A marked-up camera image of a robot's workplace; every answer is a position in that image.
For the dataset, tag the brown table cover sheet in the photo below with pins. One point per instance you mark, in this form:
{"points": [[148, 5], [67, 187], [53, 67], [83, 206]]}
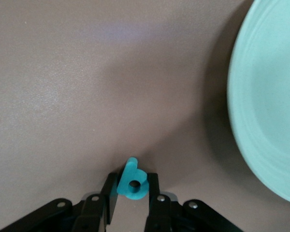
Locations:
{"points": [[87, 72]]}

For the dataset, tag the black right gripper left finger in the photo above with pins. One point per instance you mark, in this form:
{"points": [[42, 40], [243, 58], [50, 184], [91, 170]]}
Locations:
{"points": [[91, 212]]}

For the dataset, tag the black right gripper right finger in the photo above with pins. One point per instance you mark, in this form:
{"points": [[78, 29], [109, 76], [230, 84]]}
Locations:
{"points": [[164, 215]]}

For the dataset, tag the green plate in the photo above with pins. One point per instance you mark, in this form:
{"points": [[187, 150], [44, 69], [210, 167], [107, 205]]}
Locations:
{"points": [[268, 96]]}

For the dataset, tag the teal foam letter b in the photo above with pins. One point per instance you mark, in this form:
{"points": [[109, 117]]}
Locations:
{"points": [[125, 187]]}

